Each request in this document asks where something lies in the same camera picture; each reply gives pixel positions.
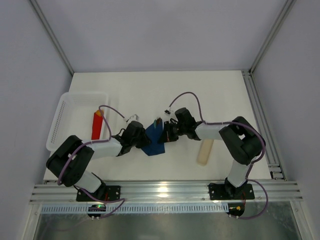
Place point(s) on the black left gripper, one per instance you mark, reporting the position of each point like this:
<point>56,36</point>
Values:
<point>145,141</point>

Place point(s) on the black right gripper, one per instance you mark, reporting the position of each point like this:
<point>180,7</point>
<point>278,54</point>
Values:
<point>166,133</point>

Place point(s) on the blue paper napkin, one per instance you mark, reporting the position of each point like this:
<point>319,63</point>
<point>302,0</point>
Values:
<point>154,148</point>

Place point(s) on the teal plastic knife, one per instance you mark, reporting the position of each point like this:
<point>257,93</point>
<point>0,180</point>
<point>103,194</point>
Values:
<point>155,123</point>

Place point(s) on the brown wooden spoon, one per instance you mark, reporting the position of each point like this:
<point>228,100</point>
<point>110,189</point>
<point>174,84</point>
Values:
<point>158,120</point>

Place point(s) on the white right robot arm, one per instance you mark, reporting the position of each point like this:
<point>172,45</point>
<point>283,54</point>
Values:
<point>244,143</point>

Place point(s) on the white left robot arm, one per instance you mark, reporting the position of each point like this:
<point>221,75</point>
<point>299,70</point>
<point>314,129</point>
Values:
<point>70,161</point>

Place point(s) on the beige cutlery tray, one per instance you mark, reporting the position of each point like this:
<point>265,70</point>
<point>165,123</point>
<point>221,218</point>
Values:
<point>205,151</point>

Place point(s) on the red bottle orange cap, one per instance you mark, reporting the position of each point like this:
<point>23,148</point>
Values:
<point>97,124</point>

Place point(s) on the white plastic basket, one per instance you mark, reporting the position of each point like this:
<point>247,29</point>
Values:
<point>74,115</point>

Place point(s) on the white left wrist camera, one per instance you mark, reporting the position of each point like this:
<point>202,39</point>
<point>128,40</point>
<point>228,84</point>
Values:
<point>133,117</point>

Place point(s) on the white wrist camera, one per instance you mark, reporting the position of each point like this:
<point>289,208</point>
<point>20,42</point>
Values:
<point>133,117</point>
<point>168,111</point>

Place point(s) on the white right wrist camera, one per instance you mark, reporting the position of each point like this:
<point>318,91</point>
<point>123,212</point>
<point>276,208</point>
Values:
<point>168,111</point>

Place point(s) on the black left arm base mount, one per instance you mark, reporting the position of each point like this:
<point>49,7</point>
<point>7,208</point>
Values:
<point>105,193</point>

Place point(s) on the aluminium side rail right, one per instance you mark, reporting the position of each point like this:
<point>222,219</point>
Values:
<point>271,153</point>

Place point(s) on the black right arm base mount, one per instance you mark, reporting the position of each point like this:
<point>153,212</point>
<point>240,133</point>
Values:
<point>223,191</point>

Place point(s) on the white slotted cable duct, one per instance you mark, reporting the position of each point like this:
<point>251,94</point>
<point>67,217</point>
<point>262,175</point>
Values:
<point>135,208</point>

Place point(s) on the aluminium table edge rail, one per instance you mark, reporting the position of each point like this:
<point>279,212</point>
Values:
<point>162,192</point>

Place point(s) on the aluminium frame post left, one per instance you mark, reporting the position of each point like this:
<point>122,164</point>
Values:
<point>51,35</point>

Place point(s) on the aluminium frame post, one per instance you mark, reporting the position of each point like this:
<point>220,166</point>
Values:
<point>51,35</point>
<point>274,30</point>

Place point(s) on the aluminium frame post right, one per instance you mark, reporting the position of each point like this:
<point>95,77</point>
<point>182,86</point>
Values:
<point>274,30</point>

